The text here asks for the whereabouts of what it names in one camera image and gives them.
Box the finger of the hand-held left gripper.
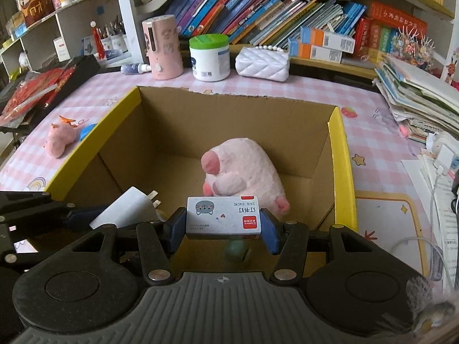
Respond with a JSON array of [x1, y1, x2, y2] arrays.
[[0, 191, 104, 228], [0, 226, 87, 271]]

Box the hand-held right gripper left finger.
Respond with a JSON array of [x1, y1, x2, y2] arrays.
[[61, 207, 187, 283]]

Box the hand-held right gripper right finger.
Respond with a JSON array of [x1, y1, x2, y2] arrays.
[[260, 208, 398, 283]]

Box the white staple box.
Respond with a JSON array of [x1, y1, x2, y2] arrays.
[[186, 195, 262, 240]]

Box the white charger plug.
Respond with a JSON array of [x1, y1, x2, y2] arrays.
[[89, 185, 161, 230]]

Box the yellow cardboard box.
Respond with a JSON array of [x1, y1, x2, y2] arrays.
[[45, 85, 358, 284]]

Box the large pink plush pig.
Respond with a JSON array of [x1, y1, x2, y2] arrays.
[[201, 138, 290, 217]]

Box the small pink plush toy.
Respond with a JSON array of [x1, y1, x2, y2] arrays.
[[45, 115, 77, 158]]

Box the small blue toy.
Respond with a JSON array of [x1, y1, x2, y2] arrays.
[[79, 123, 98, 142]]

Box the red packets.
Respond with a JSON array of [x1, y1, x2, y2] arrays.
[[0, 66, 77, 126]]

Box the white quilted purse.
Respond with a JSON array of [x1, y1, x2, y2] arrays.
[[235, 45, 290, 81]]

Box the white jar green lid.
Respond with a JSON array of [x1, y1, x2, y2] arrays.
[[189, 34, 231, 82]]

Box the cluster of pen cups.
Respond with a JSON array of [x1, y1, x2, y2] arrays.
[[81, 16, 128, 56]]

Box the pink cylindrical humidifier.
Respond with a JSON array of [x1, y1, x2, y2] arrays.
[[141, 14, 184, 80]]

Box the orange white carton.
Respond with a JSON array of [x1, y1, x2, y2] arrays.
[[299, 26, 356, 54], [288, 38, 343, 64]]

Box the white power strip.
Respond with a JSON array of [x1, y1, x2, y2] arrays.
[[425, 131, 459, 173]]

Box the stack of papers and books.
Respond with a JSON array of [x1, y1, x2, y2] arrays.
[[375, 55, 459, 144]]

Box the white bookshelf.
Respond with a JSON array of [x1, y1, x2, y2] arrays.
[[113, 0, 459, 79]]

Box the row of colourful books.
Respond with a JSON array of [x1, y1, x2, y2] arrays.
[[140, 0, 368, 49]]

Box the colourful spiky ornament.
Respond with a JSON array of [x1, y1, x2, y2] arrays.
[[392, 25, 436, 70]]

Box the cartoon deer card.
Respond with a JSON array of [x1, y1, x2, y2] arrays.
[[440, 46, 459, 87]]

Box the red boxed book set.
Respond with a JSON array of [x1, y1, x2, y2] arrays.
[[355, 0, 428, 61]]

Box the white charging cable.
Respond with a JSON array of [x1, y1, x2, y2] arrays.
[[389, 172, 459, 294]]

